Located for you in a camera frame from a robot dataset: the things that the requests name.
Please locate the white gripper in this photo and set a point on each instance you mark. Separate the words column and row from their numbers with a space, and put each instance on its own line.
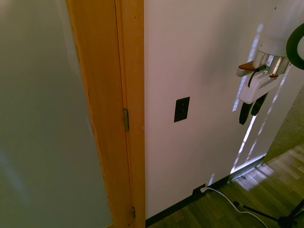
column 255, row 89

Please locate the black tripod leg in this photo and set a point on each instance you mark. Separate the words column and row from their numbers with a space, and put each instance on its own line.
column 278, row 215

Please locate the black baseboard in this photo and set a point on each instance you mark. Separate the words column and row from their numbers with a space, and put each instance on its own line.
column 190, row 202

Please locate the large brass door hinge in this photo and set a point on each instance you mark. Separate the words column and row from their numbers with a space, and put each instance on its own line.
column 126, row 119

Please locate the small brass door hinge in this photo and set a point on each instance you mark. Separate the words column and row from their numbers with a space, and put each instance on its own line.
column 133, row 212

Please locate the white door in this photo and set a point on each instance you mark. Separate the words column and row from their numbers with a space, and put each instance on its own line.
column 42, row 114

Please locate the black light switch plate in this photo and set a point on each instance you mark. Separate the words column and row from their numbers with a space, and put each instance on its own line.
column 181, row 109

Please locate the black wall outlet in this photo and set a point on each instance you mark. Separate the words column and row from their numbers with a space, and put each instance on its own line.
column 199, row 189

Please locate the wooden door frame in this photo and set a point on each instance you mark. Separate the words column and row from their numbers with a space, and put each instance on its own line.
column 111, row 111

